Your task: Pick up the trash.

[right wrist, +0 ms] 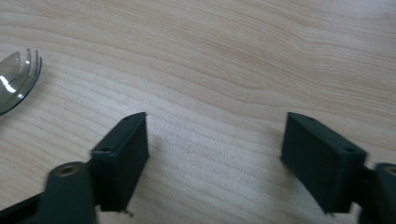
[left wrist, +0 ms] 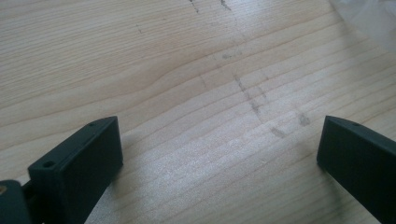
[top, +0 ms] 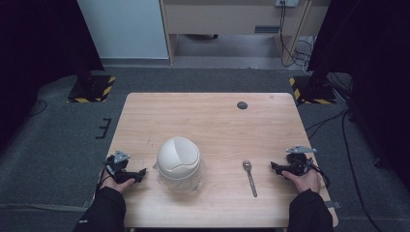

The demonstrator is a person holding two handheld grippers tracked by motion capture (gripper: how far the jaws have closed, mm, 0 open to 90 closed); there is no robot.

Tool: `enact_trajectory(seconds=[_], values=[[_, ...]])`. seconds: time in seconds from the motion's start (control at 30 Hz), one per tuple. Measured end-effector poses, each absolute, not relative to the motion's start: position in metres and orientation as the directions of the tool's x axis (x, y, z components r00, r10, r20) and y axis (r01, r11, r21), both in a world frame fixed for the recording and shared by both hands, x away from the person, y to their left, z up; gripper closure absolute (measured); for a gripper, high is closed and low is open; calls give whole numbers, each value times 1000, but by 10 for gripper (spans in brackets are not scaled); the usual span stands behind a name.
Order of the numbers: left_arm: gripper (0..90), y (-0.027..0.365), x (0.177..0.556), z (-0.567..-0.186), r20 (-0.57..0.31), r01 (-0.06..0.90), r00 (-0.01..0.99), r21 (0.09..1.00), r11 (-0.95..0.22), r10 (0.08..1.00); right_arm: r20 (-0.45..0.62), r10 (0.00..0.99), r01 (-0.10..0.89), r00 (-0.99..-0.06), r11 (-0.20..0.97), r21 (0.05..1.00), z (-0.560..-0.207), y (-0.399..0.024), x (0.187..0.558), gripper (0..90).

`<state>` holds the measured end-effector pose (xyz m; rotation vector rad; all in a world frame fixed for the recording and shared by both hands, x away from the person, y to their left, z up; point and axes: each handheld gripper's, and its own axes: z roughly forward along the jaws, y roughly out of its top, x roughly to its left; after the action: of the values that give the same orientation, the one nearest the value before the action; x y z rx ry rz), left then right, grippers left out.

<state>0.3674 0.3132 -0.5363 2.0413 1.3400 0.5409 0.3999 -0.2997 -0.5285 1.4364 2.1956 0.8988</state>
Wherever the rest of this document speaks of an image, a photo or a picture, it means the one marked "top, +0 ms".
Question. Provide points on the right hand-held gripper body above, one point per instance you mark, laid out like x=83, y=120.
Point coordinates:
x=298, y=161

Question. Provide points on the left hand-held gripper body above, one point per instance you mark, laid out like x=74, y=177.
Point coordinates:
x=118, y=165

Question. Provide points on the metal spoon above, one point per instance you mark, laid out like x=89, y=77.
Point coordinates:
x=249, y=175

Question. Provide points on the white upturned bowl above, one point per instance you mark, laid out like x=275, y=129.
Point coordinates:
x=178, y=161

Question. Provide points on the person's left hand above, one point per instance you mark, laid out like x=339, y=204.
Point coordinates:
x=115, y=184

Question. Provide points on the person's right hand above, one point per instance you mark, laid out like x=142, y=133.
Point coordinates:
x=304, y=181

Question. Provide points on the black stand base with hazard stripes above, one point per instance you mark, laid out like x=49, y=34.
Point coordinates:
x=92, y=89
x=312, y=90

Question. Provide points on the wooden table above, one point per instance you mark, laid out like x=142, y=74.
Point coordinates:
x=212, y=129

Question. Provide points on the black curtain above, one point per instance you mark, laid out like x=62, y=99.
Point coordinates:
x=367, y=64
x=42, y=48

